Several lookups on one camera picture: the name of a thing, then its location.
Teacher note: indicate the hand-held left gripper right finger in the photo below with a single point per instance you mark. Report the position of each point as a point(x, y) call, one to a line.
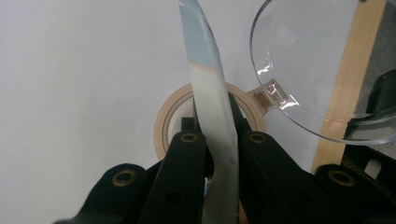
point(241, 118)

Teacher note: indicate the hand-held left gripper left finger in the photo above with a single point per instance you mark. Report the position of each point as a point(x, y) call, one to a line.
point(189, 123)

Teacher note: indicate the white and blue pouch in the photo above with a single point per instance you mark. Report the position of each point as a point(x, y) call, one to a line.
point(211, 109)

